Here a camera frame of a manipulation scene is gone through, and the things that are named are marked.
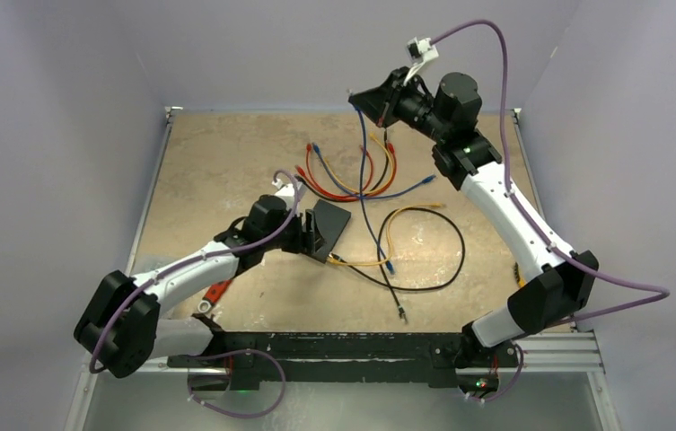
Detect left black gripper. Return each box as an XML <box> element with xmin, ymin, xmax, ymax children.
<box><xmin>261</xmin><ymin>207</ymin><xmax>324</xmax><ymax>254</ymax></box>

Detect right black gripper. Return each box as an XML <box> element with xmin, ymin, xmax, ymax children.
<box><xmin>352</xmin><ymin>66</ymin><xmax>451</xmax><ymax>144</ymax></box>

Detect black network switch box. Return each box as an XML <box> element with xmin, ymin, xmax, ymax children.
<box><xmin>311</xmin><ymin>199</ymin><xmax>352</xmax><ymax>263</ymax></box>

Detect red ethernet cable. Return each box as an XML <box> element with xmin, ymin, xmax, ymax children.
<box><xmin>303</xmin><ymin>142</ymin><xmax>374</xmax><ymax>204</ymax></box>
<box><xmin>293</xmin><ymin>141</ymin><xmax>399</xmax><ymax>202</ymax></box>

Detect orange ethernet cable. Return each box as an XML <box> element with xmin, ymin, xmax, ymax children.
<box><xmin>317</xmin><ymin>131</ymin><xmax>399</xmax><ymax>200</ymax></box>

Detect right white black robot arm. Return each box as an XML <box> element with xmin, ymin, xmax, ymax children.
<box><xmin>348</xmin><ymin>67</ymin><xmax>599</xmax><ymax>365</ymax></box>

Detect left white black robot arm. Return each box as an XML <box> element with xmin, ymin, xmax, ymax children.
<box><xmin>74</xmin><ymin>195</ymin><xmax>329</xmax><ymax>378</ymax></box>

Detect long black ethernet cable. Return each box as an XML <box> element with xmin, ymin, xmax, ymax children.
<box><xmin>331</xmin><ymin>207</ymin><xmax>467</xmax><ymax>322</ymax></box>

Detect yellow ethernet cable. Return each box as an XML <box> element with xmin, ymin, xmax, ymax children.
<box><xmin>328</xmin><ymin>203</ymin><xmax>447</xmax><ymax>268</ymax></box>

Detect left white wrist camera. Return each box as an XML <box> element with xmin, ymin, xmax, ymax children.
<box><xmin>272</xmin><ymin>180</ymin><xmax>305</xmax><ymax>209</ymax></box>

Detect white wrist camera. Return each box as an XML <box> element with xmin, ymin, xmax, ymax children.
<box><xmin>272</xmin><ymin>180</ymin><xmax>305</xmax><ymax>209</ymax></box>
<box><xmin>403</xmin><ymin>38</ymin><xmax>439</xmax><ymax>85</ymax></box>

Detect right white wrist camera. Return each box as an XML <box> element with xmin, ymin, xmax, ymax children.
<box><xmin>403</xmin><ymin>38</ymin><xmax>439</xmax><ymax>85</ymax></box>

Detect red handled adjustable wrench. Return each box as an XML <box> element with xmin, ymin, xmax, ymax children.
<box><xmin>197</xmin><ymin>279</ymin><xmax>233</xmax><ymax>313</ymax></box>

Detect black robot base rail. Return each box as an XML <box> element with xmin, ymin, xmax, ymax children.
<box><xmin>168</xmin><ymin>332</ymin><xmax>519</xmax><ymax>391</ymax></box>

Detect yellow handled pliers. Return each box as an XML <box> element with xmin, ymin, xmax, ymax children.
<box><xmin>513</xmin><ymin>262</ymin><xmax>526</xmax><ymax>288</ymax></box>

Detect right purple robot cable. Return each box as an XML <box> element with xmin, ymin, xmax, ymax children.
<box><xmin>429</xmin><ymin>19</ymin><xmax>671</xmax><ymax>406</ymax></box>

